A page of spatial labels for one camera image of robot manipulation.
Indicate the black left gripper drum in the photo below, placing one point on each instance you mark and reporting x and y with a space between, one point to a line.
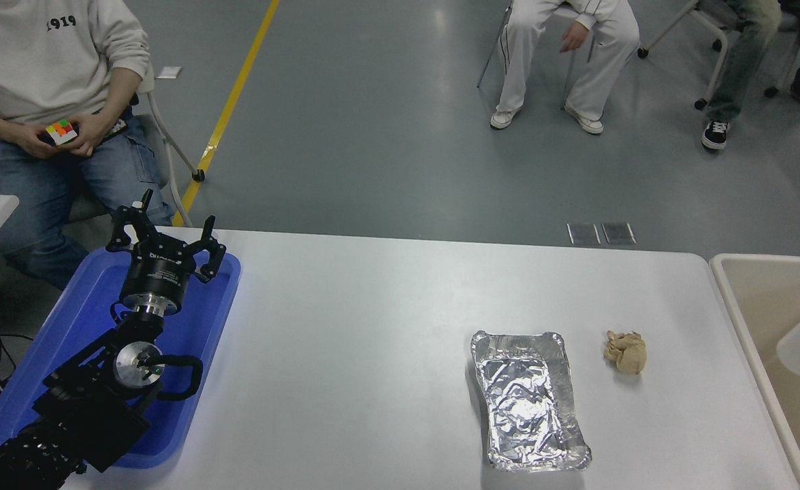
156 278

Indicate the colourful puzzle cube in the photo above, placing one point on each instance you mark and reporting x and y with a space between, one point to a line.
62 132

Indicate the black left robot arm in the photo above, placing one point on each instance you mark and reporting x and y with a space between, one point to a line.
86 408

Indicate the person's left hand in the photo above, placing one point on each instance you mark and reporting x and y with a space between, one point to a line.
575 37
90 133

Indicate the person's right hand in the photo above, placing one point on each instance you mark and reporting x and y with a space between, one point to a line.
32 139

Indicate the blue plastic tray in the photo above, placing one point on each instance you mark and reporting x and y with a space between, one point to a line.
199 320

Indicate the white chair with castors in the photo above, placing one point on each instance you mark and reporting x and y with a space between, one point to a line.
197 176
700 103
770 90

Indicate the white card on floor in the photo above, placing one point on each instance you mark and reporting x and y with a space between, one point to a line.
169 73

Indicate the person in printed top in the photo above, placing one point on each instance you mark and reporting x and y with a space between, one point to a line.
39 68

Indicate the silver foil tray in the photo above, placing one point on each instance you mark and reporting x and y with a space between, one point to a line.
529 401

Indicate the metal floor plate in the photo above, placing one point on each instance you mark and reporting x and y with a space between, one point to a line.
583 233
619 233

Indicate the white chair with thin legs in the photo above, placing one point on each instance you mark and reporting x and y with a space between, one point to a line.
567 82

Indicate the crumpled tan paper ball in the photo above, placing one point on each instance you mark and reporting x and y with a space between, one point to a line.
626 354

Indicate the person in striped white trousers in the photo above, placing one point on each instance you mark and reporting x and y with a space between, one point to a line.
597 61

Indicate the large pale bin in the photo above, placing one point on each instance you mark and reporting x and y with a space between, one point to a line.
754 306

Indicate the person with black white sneaker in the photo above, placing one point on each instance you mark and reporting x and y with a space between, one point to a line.
747 41

